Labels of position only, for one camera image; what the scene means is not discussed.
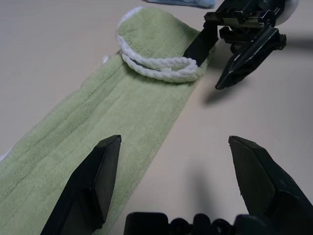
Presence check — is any light blue towel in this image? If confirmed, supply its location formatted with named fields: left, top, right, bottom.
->
left=146, top=0, right=217, bottom=9

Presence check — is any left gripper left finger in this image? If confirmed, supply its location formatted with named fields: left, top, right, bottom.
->
left=40, top=134, right=122, bottom=235

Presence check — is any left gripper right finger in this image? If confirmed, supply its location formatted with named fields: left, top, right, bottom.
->
left=228, top=135, right=313, bottom=235

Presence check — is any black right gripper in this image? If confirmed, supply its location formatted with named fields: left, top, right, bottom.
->
left=183, top=0, right=288, bottom=90

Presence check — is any green towel with white trim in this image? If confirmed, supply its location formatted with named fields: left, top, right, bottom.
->
left=0, top=6, right=217, bottom=235

